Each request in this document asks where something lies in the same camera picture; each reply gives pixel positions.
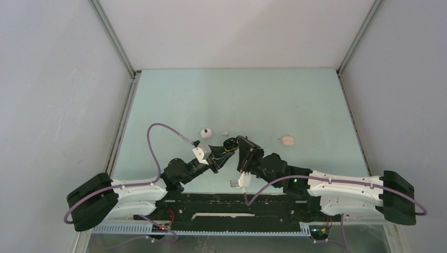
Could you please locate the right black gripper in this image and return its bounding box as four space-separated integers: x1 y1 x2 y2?
237 135 280 189

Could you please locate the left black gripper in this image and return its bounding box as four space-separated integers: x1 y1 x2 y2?
180 144 234 184

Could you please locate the pink earbud charging case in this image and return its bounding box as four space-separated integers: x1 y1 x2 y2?
281 135 295 147

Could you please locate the black earbud charging case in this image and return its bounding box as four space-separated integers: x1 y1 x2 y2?
223 138 238 152

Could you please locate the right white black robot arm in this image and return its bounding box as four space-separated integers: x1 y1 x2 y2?
236 135 418 226

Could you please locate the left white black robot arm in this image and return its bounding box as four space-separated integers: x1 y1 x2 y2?
64 143 237 232

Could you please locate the white earbud charging case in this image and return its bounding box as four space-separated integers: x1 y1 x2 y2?
200 128 213 139

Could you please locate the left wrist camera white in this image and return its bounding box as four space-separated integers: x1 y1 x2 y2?
192 143 211 165

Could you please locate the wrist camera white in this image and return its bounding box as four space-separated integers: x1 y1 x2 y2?
230 172 251 188
192 143 211 165

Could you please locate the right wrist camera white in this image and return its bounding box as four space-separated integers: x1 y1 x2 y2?
230 172 251 188

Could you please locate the aluminium rail frame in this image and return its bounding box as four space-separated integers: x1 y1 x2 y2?
75 199 409 253

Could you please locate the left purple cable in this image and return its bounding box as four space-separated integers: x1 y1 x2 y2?
63 123 196 244

